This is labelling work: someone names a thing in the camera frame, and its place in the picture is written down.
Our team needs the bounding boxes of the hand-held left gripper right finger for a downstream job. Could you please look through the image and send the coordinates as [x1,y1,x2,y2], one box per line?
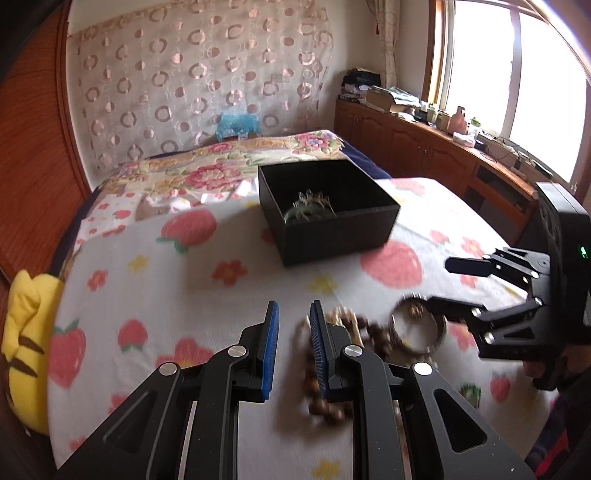
[309,300,539,480]

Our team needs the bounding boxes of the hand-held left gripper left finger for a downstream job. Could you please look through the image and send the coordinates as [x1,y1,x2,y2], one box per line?
[55,301,281,480]

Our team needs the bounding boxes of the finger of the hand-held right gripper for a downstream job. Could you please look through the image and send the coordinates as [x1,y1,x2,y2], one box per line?
[427,295,549,361]
[445,248,551,296]

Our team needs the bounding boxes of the light wooden bead bracelet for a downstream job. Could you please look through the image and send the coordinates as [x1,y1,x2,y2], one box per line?
[300,308,370,344]

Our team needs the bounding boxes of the dark brown bead bracelet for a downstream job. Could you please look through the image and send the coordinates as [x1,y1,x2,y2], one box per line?
[302,316,398,418]

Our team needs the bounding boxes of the metal bangle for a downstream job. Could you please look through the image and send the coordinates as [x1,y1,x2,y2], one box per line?
[390,294,448,356]

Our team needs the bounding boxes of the black jewelry box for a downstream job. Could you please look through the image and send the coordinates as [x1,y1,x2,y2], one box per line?
[257,159,401,267]

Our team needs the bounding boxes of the person's right forearm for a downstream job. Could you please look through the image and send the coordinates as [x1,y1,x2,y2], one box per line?
[524,383,591,480]

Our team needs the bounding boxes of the green and silver jewelry piece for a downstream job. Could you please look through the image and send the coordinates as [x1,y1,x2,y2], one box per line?
[283,189,337,223]

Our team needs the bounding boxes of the strawberry print bed sheet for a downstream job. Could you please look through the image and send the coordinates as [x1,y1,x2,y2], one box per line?
[46,178,546,480]

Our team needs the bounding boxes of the white power strip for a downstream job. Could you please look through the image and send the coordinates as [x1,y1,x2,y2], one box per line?
[478,131,555,178]

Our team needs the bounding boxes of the wooden cabinet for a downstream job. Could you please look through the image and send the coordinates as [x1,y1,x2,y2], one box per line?
[335,99,550,245]

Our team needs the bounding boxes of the dark blue bed sheet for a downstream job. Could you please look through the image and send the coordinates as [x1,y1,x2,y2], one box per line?
[342,138,393,181]

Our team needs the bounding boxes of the floral blanket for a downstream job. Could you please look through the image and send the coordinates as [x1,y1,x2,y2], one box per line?
[74,129,347,241]

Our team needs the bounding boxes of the pile of books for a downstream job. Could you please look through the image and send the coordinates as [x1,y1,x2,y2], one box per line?
[339,68,423,114]

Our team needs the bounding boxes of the window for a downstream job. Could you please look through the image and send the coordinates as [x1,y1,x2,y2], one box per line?
[422,0,591,185]

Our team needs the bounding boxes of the blue plastic bag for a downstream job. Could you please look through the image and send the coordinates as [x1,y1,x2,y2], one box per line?
[215,111,262,139]

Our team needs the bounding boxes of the patterned window curtain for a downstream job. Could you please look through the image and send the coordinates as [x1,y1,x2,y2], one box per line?
[369,0,402,88]

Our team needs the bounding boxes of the yellow plush toy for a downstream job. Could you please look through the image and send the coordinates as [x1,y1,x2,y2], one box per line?
[0,270,65,437]

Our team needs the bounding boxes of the circle-patterned wall cloth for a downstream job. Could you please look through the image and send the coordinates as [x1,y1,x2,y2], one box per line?
[65,0,335,174]

